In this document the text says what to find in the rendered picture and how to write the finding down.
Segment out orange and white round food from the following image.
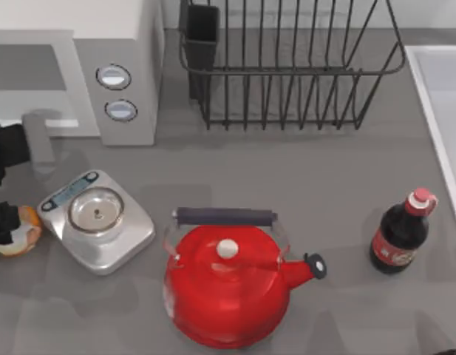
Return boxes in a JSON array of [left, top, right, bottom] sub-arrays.
[[0, 205, 44, 257]]

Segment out pale microwave door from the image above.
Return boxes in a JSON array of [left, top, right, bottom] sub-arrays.
[[0, 29, 101, 138]]

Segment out silver kitchen scale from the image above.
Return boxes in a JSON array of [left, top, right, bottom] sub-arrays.
[[36, 169, 157, 277]]

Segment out round grey microwave knob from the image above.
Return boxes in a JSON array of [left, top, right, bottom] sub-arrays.
[[103, 98, 139, 124], [95, 63, 132, 91]]

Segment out pale microwave oven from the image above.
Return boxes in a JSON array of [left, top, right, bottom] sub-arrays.
[[0, 0, 165, 147]]

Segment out black utensil holder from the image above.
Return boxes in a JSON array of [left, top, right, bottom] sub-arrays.
[[179, 2, 220, 101]]

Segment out red kettle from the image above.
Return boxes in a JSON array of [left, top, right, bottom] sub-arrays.
[[161, 206, 328, 351]]

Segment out dark red-capped soda bottle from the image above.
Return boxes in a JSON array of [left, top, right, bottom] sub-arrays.
[[368, 186, 439, 276]]

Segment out black wire dish rack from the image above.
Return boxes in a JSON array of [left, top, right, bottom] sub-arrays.
[[177, 0, 406, 132]]

